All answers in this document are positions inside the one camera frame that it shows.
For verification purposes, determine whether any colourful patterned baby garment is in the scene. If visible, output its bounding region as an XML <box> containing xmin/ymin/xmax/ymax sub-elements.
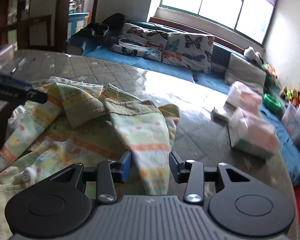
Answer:
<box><xmin>0</xmin><ymin>77</ymin><xmax>180</xmax><ymax>239</ymax></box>

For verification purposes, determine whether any black silver pen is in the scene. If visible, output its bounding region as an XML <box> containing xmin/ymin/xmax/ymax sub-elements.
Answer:
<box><xmin>10</xmin><ymin>57</ymin><xmax>26</xmax><ymax>75</ymax></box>

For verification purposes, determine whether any grey quilted star tablecloth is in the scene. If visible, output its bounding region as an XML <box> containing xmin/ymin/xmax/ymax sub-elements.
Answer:
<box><xmin>0</xmin><ymin>48</ymin><xmax>299</xmax><ymax>240</ymax></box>

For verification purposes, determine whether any clear plastic food container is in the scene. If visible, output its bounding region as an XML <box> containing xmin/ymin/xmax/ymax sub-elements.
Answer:
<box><xmin>0</xmin><ymin>44</ymin><xmax>14</xmax><ymax>70</ymax></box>

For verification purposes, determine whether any pink tissue pack near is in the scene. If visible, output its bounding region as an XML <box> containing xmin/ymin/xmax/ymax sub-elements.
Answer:
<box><xmin>228</xmin><ymin>107</ymin><xmax>281</xmax><ymax>160</ymax></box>

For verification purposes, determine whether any pink tissue pack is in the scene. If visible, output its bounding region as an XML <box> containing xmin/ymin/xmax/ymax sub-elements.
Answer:
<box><xmin>226</xmin><ymin>81</ymin><xmax>263</xmax><ymax>113</ymax></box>
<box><xmin>228</xmin><ymin>107</ymin><xmax>281</xmax><ymax>160</ymax></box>

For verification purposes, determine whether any dark wooden shelf cabinet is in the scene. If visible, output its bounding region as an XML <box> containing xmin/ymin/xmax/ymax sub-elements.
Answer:
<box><xmin>0</xmin><ymin>0</ymin><xmax>53</xmax><ymax>51</ymax></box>

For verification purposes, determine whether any pink tissue pack far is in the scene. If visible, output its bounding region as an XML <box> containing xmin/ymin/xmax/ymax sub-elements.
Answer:
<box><xmin>226</xmin><ymin>81</ymin><xmax>263</xmax><ymax>113</ymax></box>

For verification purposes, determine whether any blue sofa bed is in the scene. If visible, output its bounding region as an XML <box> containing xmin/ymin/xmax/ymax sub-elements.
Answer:
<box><xmin>66</xmin><ymin>19</ymin><xmax>300</xmax><ymax>186</ymax></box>

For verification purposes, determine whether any blue white small cabinet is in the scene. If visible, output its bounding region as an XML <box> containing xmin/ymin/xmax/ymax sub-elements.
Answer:
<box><xmin>67</xmin><ymin>12</ymin><xmax>90</xmax><ymax>38</ymax></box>

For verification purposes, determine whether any green plastic bowl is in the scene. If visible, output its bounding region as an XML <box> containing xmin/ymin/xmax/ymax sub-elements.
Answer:
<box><xmin>263</xmin><ymin>93</ymin><xmax>282</xmax><ymax>113</ymax></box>

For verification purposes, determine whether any grey cushion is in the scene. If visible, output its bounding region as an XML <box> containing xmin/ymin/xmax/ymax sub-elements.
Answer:
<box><xmin>224</xmin><ymin>54</ymin><xmax>266</xmax><ymax>95</ymax></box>

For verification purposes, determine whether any black bag on sofa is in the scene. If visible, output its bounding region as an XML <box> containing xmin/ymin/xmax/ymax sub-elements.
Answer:
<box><xmin>66</xmin><ymin>12</ymin><xmax>127</xmax><ymax>48</ymax></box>

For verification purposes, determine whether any butterfly pillow upright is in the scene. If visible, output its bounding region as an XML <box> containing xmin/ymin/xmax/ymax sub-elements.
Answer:
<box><xmin>162</xmin><ymin>33</ymin><xmax>215</xmax><ymax>74</ymax></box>

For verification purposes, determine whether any small plush toys pile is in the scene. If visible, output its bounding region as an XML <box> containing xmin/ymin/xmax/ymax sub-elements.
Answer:
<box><xmin>280</xmin><ymin>86</ymin><xmax>300</xmax><ymax>107</ymax></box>

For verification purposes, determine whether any colourful plush toy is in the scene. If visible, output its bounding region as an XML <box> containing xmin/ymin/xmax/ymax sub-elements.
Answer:
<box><xmin>262</xmin><ymin>63</ymin><xmax>277</xmax><ymax>80</ymax></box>

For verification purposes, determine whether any white plush toy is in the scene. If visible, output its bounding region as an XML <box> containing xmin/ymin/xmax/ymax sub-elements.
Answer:
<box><xmin>243</xmin><ymin>46</ymin><xmax>264</xmax><ymax>65</ymax></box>

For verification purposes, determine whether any butterfly pillow lying flat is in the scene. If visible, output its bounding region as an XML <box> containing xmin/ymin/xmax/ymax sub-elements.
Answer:
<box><xmin>110</xmin><ymin>23</ymin><xmax>168</xmax><ymax>62</ymax></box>

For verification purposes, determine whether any green framed window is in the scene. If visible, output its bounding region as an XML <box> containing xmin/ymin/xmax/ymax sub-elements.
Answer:
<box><xmin>160</xmin><ymin>0</ymin><xmax>277</xmax><ymax>44</ymax></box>

